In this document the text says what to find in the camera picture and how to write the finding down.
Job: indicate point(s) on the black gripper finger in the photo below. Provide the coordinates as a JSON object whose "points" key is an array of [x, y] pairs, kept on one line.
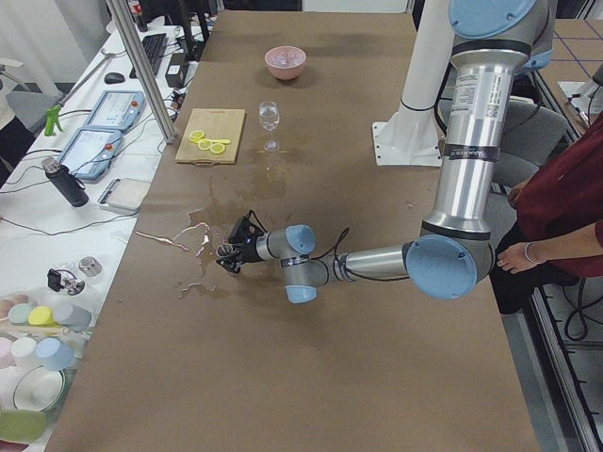
{"points": [[245, 230], [232, 264]]}

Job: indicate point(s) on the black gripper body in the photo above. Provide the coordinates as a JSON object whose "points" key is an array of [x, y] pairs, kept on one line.
{"points": [[247, 251]]}

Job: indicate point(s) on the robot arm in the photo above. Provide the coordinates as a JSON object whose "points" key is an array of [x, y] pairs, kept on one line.
{"points": [[451, 115]]}

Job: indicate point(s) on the clear wine glass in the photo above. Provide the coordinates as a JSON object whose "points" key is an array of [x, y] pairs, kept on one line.
{"points": [[269, 118]]}

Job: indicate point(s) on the clear ice cube pile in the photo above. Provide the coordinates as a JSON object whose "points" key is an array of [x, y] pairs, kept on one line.
{"points": [[285, 57]]}

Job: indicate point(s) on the lemon slice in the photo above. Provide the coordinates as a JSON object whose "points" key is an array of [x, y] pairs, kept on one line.
{"points": [[217, 148], [204, 144], [196, 135]]}

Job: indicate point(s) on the bamboo cutting board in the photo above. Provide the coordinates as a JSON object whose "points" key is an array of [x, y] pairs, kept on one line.
{"points": [[216, 123]]}

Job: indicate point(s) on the white flat scale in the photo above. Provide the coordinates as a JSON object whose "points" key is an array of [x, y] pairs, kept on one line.
{"points": [[124, 195]]}

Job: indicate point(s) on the pink bowl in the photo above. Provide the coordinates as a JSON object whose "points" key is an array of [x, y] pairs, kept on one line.
{"points": [[286, 74]]}

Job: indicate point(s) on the blue teach pendant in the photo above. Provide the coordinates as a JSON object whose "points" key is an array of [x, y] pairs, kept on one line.
{"points": [[90, 152], [116, 109]]}

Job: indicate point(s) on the black water bottle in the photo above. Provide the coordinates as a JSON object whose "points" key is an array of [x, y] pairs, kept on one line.
{"points": [[66, 184]]}

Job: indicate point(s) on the black computer mouse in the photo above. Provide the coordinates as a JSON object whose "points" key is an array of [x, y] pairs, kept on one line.
{"points": [[114, 78]]}

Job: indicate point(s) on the black keyboard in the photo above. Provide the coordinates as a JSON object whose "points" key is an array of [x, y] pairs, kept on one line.
{"points": [[154, 47]]}

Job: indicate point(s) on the grey office chair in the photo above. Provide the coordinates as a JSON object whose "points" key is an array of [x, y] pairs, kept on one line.
{"points": [[530, 134]]}

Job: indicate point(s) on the person in red shirt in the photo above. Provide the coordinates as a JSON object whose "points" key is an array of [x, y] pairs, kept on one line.
{"points": [[557, 235]]}

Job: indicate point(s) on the aluminium frame post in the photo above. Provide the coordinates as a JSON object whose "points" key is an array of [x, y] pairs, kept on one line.
{"points": [[122, 18]]}

